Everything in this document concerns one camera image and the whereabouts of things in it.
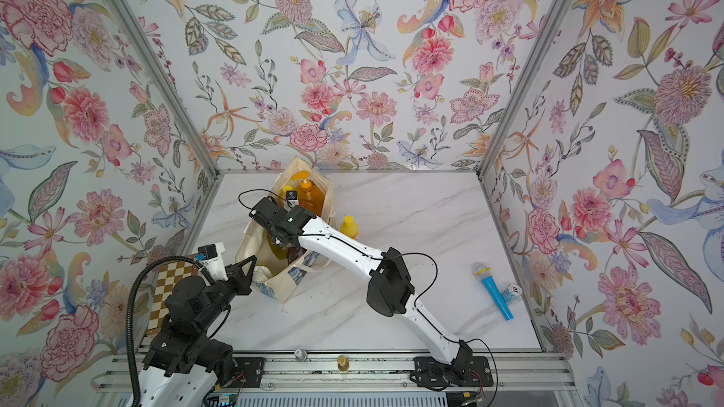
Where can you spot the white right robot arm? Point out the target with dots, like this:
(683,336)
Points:
(390,291)

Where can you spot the silver rail knob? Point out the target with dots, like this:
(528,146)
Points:
(300,355)

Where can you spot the aluminium front rail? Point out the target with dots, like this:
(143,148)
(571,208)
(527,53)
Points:
(373,379)

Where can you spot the green Fairy dish soap bottle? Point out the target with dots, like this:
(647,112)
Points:
(280,252)

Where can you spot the wooden chess board box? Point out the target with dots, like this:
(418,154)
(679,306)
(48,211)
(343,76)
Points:
(169,275)

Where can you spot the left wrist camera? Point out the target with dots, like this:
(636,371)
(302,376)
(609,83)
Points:
(212,259)

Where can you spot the red Fairy bottle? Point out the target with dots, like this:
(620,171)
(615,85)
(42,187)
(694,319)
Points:
(294,253)

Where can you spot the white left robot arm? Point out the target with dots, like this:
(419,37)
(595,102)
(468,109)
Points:
(185,363)

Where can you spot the large orange pump soap bottle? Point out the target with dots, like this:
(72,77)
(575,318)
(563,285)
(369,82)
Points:
(309,195)

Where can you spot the small patterned tape roll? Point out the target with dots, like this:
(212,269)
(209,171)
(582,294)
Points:
(512,294)

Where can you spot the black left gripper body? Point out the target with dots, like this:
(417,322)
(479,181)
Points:
(224,293)

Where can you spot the cream canvas shopping bag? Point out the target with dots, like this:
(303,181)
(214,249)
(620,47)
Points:
(273,277)

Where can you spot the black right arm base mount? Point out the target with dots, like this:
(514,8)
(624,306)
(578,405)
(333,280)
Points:
(466,371)

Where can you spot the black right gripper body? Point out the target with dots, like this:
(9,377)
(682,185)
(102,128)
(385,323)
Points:
(277,240)

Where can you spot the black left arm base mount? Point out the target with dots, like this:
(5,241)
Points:
(243,372)

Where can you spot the brass rail knob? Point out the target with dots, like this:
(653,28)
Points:
(342,363)

